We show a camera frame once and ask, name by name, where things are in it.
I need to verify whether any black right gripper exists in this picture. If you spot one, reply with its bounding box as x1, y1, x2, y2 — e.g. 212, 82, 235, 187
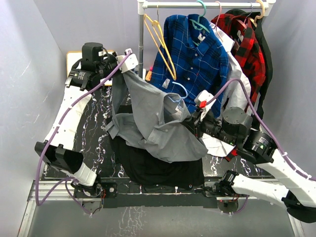
179, 109, 238, 147

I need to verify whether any grey shirt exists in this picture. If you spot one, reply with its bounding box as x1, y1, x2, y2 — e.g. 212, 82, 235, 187
106, 71, 208, 163

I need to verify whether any light blue wire hanger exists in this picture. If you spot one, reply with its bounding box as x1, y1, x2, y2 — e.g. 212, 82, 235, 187
168, 81, 188, 103

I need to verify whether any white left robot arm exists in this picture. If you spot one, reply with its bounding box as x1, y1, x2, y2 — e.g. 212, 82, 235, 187
35, 42, 118, 197

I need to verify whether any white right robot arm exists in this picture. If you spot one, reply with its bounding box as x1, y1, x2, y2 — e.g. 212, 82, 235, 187
182, 107, 316, 223

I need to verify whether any white shirt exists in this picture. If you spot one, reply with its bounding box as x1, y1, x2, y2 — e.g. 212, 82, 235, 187
202, 23, 251, 158

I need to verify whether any yellow plastic hanger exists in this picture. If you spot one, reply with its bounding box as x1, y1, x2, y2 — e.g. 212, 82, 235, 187
143, 14, 177, 81

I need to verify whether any blue plaid shirt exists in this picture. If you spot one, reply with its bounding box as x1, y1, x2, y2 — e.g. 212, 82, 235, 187
150, 14, 217, 113

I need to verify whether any black shirt on table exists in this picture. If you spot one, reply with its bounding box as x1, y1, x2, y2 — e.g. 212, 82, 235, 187
110, 136, 204, 190

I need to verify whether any pink hanger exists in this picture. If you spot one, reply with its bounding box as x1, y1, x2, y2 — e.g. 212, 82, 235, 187
214, 1, 223, 42

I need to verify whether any teal plastic hanger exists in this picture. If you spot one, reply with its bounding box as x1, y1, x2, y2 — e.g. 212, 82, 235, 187
190, 0, 210, 42

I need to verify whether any red black plaid shirt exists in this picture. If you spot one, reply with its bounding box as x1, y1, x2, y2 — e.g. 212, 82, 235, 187
203, 13, 266, 104

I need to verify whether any beige wooden hanger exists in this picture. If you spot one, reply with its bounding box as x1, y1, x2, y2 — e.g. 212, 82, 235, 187
248, 0, 265, 27

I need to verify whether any yellow framed whiteboard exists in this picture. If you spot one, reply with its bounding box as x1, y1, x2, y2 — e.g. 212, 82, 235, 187
66, 50, 116, 86

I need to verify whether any orange small object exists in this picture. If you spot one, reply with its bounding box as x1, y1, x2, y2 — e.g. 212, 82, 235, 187
145, 71, 152, 81

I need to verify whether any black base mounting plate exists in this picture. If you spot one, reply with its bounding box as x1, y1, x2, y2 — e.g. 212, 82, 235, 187
71, 178, 248, 213

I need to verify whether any metal clothes rack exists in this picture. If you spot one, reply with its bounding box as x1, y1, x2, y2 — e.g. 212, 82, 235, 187
137, 0, 276, 77

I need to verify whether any black hanging garment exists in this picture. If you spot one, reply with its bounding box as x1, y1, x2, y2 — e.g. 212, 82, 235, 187
227, 9, 273, 118

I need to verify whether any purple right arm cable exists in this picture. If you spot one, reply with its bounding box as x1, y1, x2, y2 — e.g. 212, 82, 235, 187
202, 78, 316, 215

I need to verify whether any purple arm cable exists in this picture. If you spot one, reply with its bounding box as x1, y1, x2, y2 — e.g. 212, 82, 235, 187
35, 49, 133, 215
202, 78, 316, 215

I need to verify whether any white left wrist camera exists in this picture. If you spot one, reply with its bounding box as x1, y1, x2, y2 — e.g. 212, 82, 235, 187
116, 48, 139, 73

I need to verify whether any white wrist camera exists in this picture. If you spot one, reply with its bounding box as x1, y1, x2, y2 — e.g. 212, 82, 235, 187
194, 90, 216, 121
116, 48, 139, 73

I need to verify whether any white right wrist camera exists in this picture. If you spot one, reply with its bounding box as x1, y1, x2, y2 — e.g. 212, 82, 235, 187
194, 90, 216, 121

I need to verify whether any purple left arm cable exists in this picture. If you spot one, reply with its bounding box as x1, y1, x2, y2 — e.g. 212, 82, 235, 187
35, 49, 133, 215

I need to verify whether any aluminium frame rail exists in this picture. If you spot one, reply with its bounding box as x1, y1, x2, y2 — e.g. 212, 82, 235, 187
17, 128, 306, 237

